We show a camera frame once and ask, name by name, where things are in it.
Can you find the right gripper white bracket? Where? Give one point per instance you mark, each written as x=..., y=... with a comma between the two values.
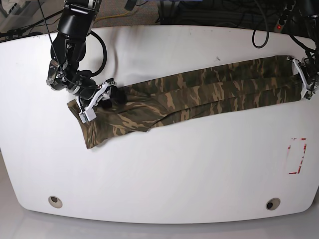
x=103, y=96

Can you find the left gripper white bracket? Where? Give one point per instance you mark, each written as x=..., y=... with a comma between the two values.
x=308, y=74

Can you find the camouflage T-shirt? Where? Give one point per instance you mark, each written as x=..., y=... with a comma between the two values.
x=189, y=95

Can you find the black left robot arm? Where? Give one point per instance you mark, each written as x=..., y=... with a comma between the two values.
x=309, y=12

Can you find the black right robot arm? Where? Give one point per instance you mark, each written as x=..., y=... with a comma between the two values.
x=68, y=49

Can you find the red tape rectangle marking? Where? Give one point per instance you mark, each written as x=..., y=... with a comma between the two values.
x=295, y=155

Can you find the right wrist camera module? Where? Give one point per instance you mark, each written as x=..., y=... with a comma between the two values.
x=87, y=116

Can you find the black power strip red switch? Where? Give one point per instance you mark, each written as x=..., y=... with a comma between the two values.
x=283, y=18

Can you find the left table cable grommet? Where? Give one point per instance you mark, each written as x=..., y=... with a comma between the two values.
x=55, y=202

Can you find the table cable grommet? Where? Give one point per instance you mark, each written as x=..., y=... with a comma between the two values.
x=273, y=204
x=55, y=202

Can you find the right table cable grommet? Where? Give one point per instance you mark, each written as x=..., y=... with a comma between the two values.
x=273, y=204

